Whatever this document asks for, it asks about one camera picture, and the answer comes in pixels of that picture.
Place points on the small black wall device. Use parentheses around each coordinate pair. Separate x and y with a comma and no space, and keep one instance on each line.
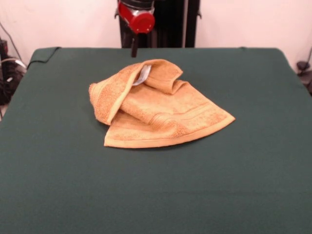
(3,46)

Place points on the tan terry towel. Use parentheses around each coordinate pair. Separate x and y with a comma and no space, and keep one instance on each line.
(170,117)

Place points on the dark green table cloth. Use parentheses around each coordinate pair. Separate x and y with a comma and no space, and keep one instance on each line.
(73,170)

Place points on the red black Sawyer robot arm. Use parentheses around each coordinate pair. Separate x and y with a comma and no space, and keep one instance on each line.
(139,3)

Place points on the black power adapter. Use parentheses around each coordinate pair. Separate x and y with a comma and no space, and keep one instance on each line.
(302,65)

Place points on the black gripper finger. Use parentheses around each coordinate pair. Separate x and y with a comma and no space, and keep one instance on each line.
(134,48)

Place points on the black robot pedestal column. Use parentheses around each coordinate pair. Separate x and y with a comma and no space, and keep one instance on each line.
(170,29)

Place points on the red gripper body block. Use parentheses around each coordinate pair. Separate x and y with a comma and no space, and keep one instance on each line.
(143,23)

